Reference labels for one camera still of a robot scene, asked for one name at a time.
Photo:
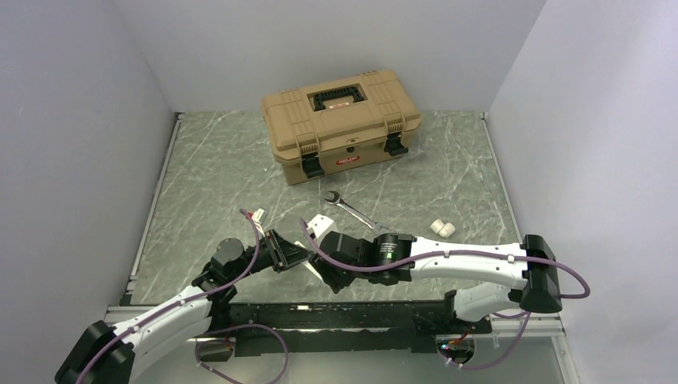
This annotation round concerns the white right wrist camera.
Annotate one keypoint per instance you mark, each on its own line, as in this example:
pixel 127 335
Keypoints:
pixel 319 226

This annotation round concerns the tan plastic toolbox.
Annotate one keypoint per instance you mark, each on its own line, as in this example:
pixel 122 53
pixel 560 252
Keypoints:
pixel 335 126

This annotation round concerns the white air conditioner remote control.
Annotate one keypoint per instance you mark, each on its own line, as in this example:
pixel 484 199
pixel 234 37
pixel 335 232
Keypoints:
pixel 307 264

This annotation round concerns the white pipe elbow fitting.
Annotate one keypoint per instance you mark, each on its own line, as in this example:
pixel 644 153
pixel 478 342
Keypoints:
pixel 442 229

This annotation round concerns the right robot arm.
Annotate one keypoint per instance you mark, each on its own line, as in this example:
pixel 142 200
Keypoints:
pixel 520 275

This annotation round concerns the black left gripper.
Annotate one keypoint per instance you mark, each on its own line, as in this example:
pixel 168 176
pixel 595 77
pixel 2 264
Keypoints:
pixel 283 254

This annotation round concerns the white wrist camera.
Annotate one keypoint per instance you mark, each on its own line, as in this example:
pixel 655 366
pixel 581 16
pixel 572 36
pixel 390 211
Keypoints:
pixel 319 226
pixel 258 216

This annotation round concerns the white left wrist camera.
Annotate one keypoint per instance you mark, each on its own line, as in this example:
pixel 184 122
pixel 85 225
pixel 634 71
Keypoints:
pixel 258 216

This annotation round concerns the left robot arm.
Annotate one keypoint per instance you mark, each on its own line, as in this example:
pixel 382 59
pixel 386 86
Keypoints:
pixel 119 353

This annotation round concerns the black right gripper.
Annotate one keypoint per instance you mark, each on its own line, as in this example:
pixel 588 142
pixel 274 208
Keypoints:
pixel 329 275

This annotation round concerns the silver combination wrench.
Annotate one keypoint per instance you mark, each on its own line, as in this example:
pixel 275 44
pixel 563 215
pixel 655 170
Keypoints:
pixel 334 198

